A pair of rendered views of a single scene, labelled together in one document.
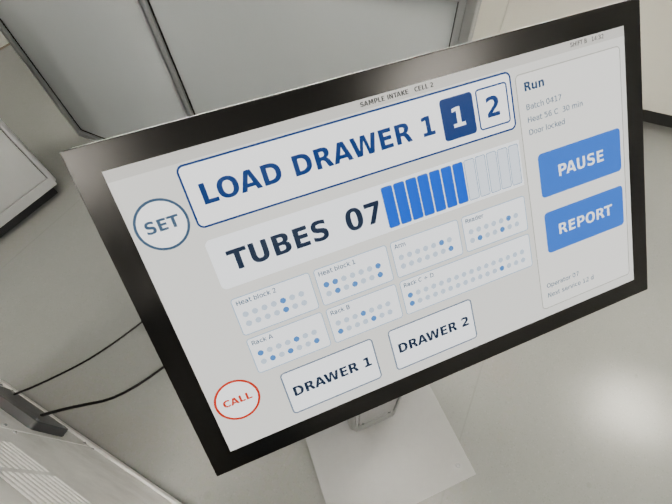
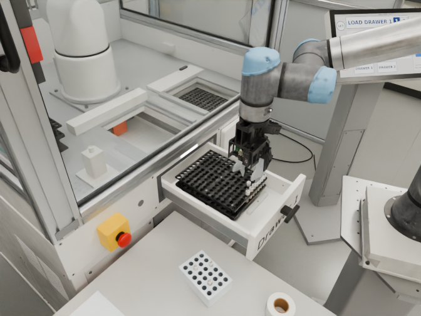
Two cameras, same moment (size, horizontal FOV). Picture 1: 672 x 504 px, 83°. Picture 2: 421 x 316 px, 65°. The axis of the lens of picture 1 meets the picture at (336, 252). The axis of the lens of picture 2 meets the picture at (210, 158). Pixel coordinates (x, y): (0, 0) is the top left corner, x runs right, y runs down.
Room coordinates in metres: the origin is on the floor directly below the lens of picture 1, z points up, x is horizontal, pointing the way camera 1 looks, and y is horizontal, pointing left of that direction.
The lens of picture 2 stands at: (-1.32, 0.50, 1.59)
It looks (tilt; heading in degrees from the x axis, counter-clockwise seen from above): 39 degrees down; 6
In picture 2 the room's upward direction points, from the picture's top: 2 degrees clockwise
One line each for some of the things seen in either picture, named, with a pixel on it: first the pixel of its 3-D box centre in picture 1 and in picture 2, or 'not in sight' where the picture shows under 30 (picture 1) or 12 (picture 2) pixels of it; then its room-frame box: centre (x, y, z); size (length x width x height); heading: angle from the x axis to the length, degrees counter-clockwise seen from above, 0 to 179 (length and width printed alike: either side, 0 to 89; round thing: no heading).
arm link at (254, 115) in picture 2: not in sight; (256, 108); (-0.64, 0.47, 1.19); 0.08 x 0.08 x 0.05
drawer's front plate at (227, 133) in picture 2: not in sight; (244, 126); (-0.24, 0.50, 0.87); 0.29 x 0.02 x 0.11; 150
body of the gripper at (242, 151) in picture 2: not in sight; (250, 137); (-0.65, 0.48, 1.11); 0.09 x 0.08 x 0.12; 150
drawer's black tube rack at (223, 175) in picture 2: not in sight; (220, 184); (-0.57, 0.55, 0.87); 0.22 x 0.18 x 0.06; 60
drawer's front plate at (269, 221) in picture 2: not in sight; (277, 214); (-0.67, 0.38, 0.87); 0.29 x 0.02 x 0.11; 150
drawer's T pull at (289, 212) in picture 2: not in sight; (287, 211); (-0.68, 0.35, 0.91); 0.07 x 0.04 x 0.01; 150
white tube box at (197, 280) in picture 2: not in sight; (205, 277); (-0.84, 0.56, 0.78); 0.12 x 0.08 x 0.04; 50
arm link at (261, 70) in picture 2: not in sight; (260, 76); (-0.64, 0.47, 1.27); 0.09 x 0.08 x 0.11; 82
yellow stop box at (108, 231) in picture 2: not in sight; (114, 232); (-0.80, 0.81, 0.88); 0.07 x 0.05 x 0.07; 150
